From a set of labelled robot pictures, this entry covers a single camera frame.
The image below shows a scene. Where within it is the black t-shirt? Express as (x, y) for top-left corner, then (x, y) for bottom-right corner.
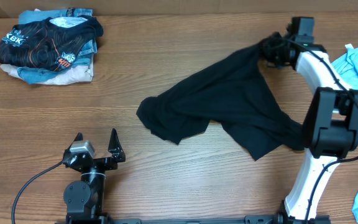
(137, 45), (304, 160)

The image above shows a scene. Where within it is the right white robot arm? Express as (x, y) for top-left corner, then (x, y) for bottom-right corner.
(245, 33), (358, 223)

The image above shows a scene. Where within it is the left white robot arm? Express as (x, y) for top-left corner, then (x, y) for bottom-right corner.
(62, 129), (126, 223)

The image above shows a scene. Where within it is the folded cream white garment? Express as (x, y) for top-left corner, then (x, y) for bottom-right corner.
(0, 57), (94, 85)

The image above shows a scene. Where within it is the folded blue denim garment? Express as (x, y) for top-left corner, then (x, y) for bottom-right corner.
(19, 7), (97, 67)

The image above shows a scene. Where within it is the black orange patterned shirt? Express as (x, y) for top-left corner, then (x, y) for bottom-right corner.
(0, 16), (103, 72)

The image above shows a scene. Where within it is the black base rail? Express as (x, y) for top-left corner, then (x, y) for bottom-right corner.
(54, 214), (332, 224)

